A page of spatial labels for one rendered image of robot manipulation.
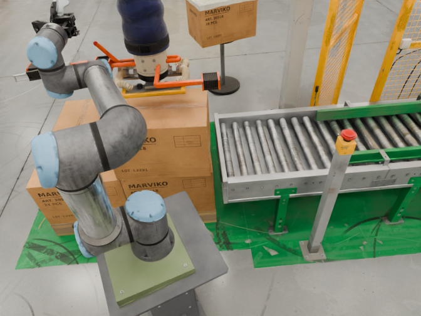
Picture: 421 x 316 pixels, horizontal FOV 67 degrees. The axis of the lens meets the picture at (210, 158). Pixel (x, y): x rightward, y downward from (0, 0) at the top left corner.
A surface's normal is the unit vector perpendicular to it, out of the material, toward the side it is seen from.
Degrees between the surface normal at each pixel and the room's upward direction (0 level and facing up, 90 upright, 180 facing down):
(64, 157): 53
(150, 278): 4
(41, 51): 85
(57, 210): 90
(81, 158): 66
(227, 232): 0
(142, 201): 8
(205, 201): 90
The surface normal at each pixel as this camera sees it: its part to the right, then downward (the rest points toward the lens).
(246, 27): 0.39, 0.62
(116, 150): 0.64, 0.22
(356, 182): 0.07, 0.69
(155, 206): 0.07, -0.78
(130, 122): 0.69, -0.46
